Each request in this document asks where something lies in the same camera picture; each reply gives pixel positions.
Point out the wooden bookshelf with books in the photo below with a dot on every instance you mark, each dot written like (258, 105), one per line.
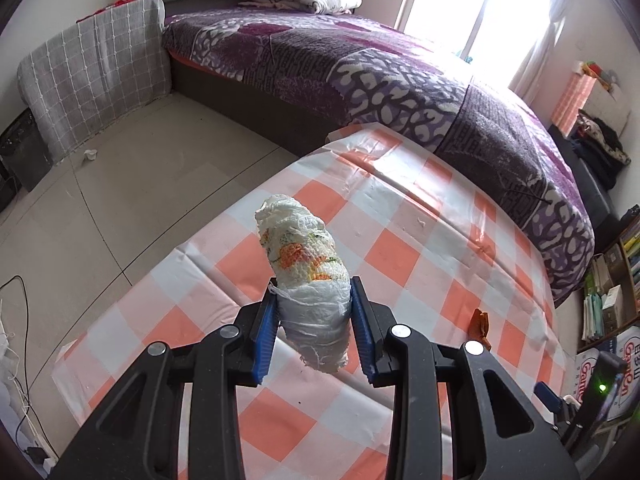
(610, 302)

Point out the ganten water carton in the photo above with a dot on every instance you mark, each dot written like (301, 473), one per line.
(628, 349)
(585, 362)

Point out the window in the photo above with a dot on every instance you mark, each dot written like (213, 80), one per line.
(493, 36)

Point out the grey checkered cloth cover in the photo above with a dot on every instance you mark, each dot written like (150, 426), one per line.
(91, 74)

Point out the pile of dark clothes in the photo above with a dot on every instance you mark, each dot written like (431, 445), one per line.
(598, 145)

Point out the purple patterned bed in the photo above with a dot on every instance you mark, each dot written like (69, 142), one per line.
(294, 77)

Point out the orange peel piece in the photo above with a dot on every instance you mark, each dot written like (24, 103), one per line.
(478, 329)

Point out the lower Ganten water carton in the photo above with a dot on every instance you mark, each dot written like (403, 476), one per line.
(585, 362)

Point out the orange white checkered tablecloth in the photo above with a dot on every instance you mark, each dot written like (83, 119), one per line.
(424, 240)

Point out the upper Ganten water carton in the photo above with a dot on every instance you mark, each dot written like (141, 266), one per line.
(628, 349)

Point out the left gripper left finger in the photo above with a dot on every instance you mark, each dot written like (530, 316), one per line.
(134, 431)

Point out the pink drawer cabinet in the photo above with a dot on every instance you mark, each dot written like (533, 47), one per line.
(597, 97)

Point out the white net tissue wad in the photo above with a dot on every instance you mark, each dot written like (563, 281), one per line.
(312, 283)

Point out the sheer curtain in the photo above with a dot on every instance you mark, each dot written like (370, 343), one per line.
(526, 81)

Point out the black bench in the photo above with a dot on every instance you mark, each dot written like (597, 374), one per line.
(601, 211)

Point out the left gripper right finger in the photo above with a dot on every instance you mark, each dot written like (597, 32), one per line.
(453, 407)

